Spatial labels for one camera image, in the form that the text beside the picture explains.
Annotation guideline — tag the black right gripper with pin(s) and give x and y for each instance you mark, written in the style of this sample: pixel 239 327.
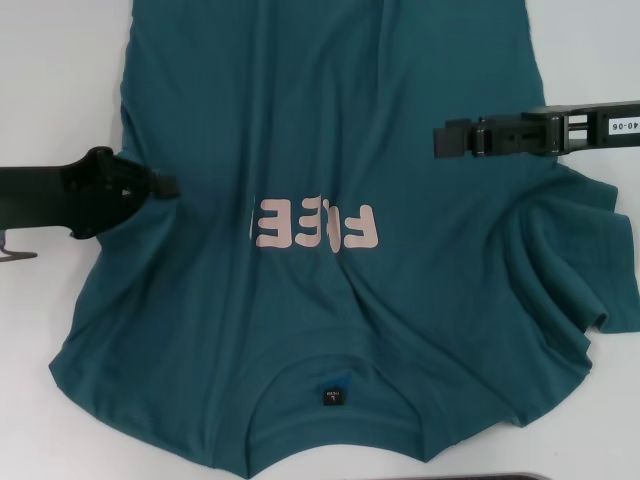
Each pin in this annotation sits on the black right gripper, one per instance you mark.
pixel 590 125

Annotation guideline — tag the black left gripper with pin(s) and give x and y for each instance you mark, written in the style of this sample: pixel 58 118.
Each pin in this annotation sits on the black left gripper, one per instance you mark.
pixel 45 197

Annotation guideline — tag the teal t-shirt with pink lettering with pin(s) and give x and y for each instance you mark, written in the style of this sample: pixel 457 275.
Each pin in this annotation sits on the teal t-shirt with pink lettering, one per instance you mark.
pixel 320 100

